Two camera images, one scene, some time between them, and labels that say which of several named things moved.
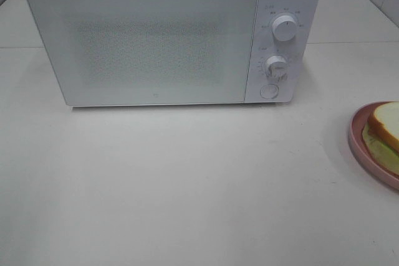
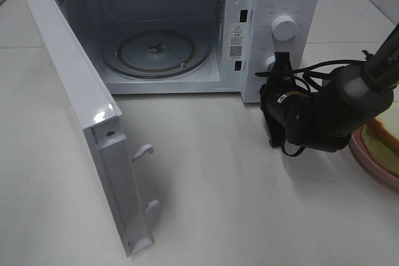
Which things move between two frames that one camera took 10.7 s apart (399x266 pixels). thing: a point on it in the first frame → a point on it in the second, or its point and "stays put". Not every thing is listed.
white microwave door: x=148 y=41 → x=99 y=113
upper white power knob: x=284 y=28 stays put
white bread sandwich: x=380 y=134 stays put
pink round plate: x=357 y=144 stays put
